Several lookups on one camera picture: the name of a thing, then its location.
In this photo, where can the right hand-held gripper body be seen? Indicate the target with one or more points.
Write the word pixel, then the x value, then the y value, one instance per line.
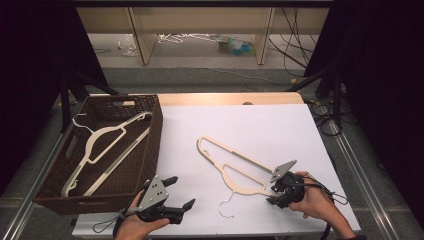
pixel 290 188

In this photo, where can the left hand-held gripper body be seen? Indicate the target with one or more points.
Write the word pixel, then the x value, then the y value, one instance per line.
pixel 154 195

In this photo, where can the beige plastic clothes hanger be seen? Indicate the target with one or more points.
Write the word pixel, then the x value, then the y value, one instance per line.
pixel 248 192
pixel 100 133

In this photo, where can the brown wicker basket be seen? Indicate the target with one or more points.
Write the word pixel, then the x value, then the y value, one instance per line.
pixel 140 156

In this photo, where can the person's right hand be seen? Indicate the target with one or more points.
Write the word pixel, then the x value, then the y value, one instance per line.
pixel 313 200

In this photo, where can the person's left hand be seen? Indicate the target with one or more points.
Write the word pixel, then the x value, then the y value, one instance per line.
pixel 136 226

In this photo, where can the white table cover sheet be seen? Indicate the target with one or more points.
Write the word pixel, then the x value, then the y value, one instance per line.
pixel 250 126

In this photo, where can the black tripod stand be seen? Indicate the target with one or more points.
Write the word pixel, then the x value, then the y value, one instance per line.
pixel 66 100
pixel 337 96

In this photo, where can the black curtain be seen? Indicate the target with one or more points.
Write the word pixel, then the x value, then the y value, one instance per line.
pixel 33 83
pixel 383 83

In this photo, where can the clear plastic bag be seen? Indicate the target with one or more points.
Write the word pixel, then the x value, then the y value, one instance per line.
pixel 128 46

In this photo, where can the white hangers on floor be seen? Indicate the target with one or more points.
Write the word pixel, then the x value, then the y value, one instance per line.
pixel 171 38

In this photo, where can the colourful plastic items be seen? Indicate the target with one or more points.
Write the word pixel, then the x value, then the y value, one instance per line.
pixel 238 46

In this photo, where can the aluminium floor rail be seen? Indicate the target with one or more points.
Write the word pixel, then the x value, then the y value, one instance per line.
pixel 30 196
pixel 363 186

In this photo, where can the light wooden desk frame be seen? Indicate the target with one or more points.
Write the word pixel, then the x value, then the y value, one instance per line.
pixel 143 40

